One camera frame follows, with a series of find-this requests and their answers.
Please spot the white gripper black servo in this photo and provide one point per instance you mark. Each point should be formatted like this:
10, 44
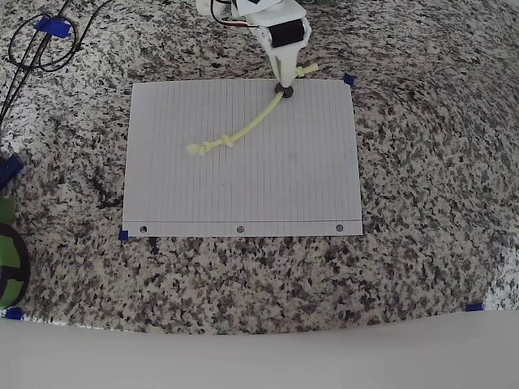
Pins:
286, 37

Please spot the black hex nut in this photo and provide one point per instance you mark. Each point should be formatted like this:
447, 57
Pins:
288, 92

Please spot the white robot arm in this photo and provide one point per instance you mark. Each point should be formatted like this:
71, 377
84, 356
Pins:
284, 8

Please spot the blue tape piece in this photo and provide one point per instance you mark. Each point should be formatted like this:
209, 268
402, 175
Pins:
349, 79
474, 307
13, 313
123, 235

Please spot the lined paper sheet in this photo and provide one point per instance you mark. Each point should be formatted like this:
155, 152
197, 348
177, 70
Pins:
243, 190

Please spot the wide blue tape strip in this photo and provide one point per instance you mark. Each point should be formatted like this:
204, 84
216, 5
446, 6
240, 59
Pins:
54, 27

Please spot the white board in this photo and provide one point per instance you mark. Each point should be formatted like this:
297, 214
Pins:
259, 360

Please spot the black and green roll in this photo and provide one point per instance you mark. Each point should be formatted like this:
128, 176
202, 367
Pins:
8, 251

